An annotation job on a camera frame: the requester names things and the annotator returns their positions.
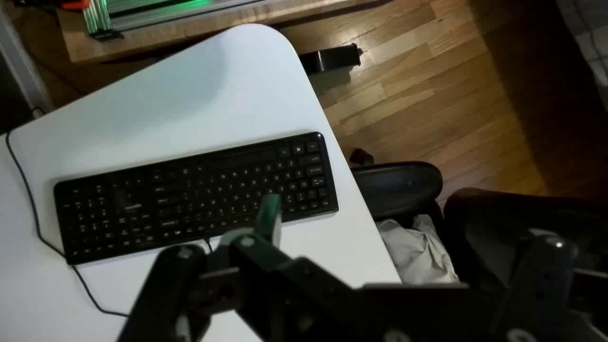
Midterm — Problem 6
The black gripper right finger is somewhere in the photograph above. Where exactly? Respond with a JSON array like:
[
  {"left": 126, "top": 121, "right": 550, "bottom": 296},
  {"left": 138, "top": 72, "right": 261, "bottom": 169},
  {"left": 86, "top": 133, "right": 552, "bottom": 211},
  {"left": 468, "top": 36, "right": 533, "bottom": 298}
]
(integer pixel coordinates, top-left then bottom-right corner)
[{"left": 491, "top": 232, "right": 608, "bottom": 342}]

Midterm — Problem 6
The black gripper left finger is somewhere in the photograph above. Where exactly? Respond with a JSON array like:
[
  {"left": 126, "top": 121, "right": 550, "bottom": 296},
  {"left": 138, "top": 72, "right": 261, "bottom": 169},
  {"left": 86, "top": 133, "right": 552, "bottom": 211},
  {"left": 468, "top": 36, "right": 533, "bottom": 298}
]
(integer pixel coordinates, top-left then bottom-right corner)
[{"left": 117, "top": 192, "right": 360, "bottom": 342}]

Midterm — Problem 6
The black computer keyboard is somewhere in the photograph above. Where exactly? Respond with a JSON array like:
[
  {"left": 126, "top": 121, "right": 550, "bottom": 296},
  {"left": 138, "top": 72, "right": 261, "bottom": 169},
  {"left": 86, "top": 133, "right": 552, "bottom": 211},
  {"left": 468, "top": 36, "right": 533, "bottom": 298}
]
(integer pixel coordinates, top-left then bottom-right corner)
[{"left": 54, "top": 129, "right": 341, "bottom": 266}]

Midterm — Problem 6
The crumpled white cloth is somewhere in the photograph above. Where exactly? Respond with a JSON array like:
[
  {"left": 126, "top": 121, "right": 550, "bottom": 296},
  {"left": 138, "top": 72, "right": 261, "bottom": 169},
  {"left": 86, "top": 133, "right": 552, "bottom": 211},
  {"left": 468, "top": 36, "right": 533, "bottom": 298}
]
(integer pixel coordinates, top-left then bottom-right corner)
[{"left": 379, "top": 213, "right": 462, "bottom": 287}]

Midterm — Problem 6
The black office chair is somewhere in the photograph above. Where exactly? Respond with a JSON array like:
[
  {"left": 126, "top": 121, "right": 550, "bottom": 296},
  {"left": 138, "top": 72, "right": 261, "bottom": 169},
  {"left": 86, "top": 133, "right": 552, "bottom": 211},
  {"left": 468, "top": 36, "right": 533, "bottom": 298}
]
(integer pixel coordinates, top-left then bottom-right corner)
[{"left": 350, "top": 148, "right": 608, "bottom": 342}]

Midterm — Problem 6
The blue plaid bed blanket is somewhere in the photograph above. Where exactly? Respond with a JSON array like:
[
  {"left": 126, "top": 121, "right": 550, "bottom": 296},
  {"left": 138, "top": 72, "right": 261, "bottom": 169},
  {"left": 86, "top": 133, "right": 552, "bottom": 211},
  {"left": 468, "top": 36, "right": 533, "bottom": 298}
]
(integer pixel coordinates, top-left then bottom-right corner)
[{"left": 556, "top": 0, "right": 608, "bottom": 110}]

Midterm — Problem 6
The wooden board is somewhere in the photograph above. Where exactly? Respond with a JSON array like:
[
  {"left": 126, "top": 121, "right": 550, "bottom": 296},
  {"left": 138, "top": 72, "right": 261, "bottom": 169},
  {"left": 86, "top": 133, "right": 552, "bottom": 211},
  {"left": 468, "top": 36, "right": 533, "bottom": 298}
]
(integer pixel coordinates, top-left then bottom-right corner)
[{"left": 56, "top": 0, "right": 390, "bottom": 64}]

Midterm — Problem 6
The black metal foot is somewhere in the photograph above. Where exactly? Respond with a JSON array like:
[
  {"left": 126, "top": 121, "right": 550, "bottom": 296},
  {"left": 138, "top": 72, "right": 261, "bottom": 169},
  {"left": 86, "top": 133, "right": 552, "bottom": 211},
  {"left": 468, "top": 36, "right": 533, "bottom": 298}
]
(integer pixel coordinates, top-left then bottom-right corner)
[{"left": 299, "top": 42, "right": 366, "bottom": 76}]

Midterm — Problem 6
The green striped block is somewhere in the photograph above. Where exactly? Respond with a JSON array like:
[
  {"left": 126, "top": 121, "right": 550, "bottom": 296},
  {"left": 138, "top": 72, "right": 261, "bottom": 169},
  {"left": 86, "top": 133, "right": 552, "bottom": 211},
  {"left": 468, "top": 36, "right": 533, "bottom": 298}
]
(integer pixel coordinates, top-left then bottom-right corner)
[{"left": 81, "top": 0, "right": 126, "bottom": 42}]

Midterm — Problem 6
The thin black keyboard cable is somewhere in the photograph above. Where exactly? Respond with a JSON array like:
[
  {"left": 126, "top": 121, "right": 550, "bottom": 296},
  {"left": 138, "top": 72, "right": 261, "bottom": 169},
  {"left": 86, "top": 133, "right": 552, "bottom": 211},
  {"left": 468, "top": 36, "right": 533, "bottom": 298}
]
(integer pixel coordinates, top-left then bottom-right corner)
[{"left": 5, "top": 131, "right": 132, "bottom": 319}]

